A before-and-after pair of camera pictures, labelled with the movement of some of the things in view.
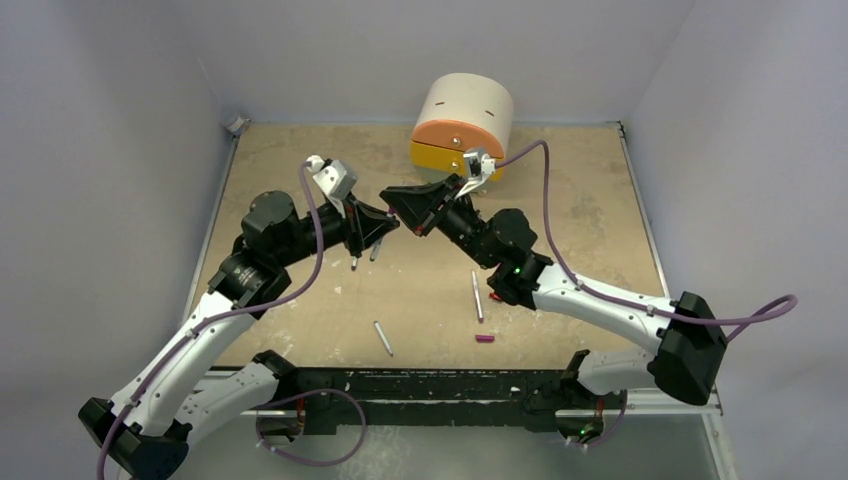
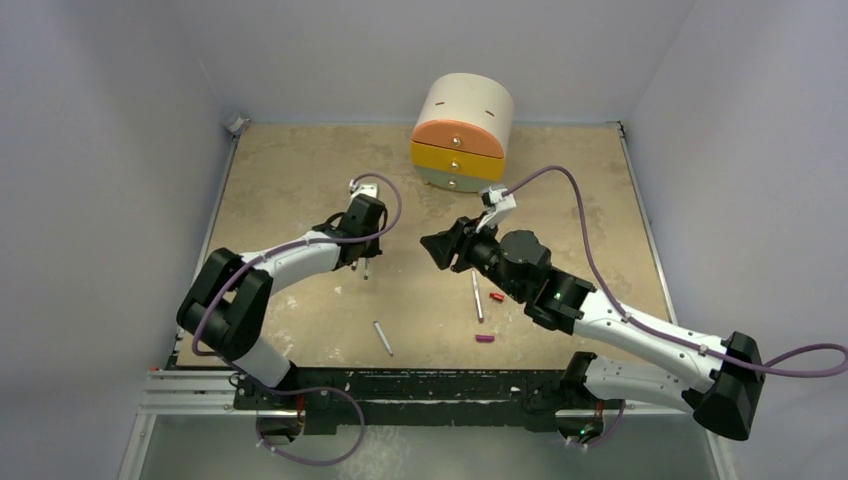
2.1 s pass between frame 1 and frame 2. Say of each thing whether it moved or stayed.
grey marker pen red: stayed
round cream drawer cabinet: stayed
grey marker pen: stayed
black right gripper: moved
